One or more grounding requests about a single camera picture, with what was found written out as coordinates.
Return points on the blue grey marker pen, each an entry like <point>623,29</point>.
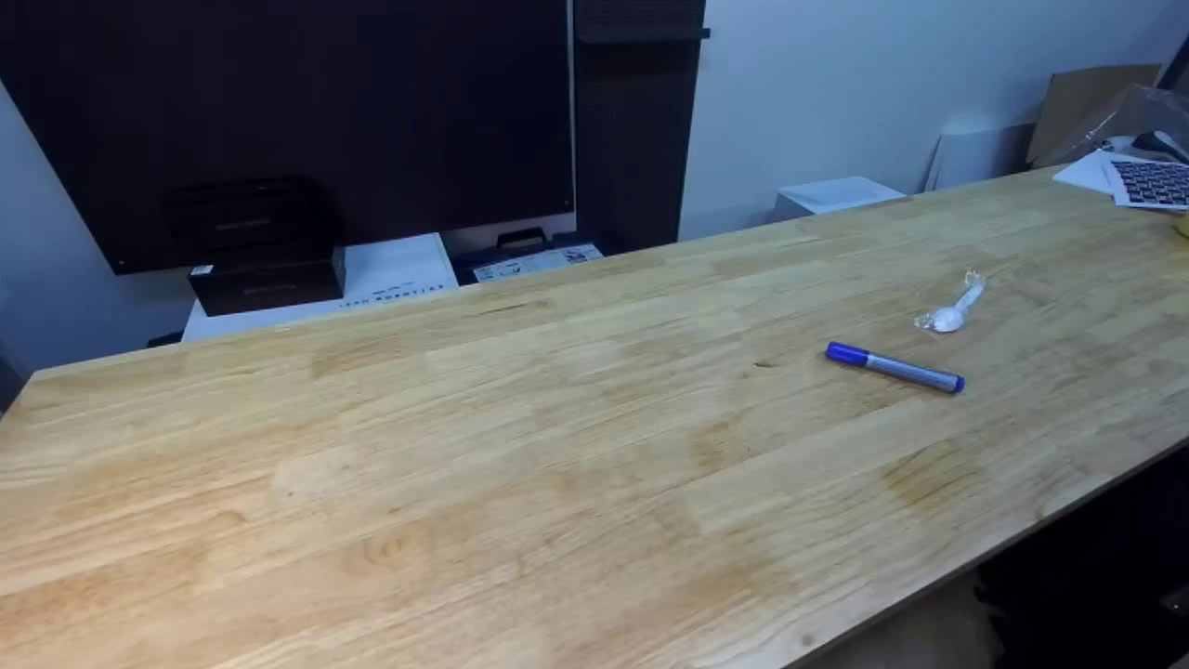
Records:
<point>892,365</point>

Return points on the black case with label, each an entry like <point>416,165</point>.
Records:
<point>525,254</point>

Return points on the white box with text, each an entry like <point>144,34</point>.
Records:
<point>396,268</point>

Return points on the white storage bin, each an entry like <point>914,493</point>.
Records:
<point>832,195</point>

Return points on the tall dark cabinet panel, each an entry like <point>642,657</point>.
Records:
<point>634,118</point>

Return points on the large black monitor screen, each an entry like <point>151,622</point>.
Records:
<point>401,114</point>

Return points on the black box on shelf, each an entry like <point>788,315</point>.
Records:
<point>258,244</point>

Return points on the white plastic spoon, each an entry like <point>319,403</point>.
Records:
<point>951,318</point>

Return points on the brown cardboard box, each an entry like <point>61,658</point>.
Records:
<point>1085,109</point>

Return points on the checkered calibration sheet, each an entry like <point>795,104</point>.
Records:
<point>1131,180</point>

